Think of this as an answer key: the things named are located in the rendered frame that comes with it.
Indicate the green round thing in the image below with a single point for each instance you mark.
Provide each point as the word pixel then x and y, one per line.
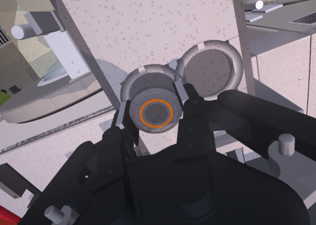
pixel 3 99

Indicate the white speckled cabinet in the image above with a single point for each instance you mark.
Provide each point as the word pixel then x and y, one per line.
pixel 284 69

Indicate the small dark box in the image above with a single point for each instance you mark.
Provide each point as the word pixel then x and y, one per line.
pixel 14 89

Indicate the dark grey block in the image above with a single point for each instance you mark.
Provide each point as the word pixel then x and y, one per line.
pixel 13 180

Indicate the grey short cylinder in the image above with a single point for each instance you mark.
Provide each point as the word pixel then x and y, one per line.
pixel 256 5

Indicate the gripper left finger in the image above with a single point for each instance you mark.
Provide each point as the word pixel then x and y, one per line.
pixel 111 150

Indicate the light grey bracket plate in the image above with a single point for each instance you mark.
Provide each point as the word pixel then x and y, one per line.
pixel 66 54

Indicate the dark vent grille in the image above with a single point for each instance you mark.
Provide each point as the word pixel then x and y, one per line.
pixel 3 37
pixel 302 19

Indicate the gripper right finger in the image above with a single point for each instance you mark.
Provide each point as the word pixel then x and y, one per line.
pixel 195 125

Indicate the grey peg on bracket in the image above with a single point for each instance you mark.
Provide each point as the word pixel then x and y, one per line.
pixel 55 213
pixel 285 144

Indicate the red flat thing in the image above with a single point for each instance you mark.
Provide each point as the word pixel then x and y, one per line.
pixel 7 214

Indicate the white speckled washer body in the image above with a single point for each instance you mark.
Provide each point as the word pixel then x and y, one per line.
pixel 153 24

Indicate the grey oval basin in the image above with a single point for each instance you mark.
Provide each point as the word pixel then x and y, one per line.
pixel 49 98

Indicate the grey flat plate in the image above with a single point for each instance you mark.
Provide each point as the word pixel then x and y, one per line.
pixel 253 17
pixel 269 8

